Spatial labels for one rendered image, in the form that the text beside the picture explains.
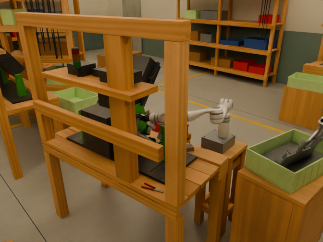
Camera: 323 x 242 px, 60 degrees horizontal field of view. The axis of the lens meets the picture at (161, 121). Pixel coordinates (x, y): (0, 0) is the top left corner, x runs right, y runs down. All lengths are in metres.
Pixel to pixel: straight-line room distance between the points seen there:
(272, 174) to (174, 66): 1.18
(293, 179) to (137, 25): 1.42
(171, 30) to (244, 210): 1.60
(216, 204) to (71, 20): 1.73
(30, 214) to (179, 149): 2.14
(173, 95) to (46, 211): 2.25
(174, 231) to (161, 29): 1.22
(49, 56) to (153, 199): 3.45
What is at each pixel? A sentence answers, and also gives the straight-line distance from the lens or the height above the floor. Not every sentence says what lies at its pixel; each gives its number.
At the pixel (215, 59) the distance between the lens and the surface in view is 7.91.
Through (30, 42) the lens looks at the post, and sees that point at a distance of 2.46.
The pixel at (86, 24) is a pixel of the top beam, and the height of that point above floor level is 1.90.
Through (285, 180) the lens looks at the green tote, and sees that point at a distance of 2.16.
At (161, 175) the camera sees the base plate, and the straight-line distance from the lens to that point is 2.00.
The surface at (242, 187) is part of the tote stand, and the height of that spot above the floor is 0.67.
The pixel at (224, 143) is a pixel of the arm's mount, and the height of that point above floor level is 0.94.
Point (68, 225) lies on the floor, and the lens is 3.08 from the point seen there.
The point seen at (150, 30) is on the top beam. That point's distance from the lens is 1.45.
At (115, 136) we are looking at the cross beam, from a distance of 1.78.
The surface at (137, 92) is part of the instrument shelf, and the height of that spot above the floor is 1.54.
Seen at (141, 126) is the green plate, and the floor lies 1.10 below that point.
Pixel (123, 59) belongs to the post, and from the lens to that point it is 1.63.
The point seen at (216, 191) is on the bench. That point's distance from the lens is 2.37.
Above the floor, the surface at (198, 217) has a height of 0.09.
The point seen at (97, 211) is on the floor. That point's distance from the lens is 3.15.
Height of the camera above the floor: 2.05
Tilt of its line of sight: 24 degrees down
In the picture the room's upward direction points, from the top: 1 degrees counter-clockwise
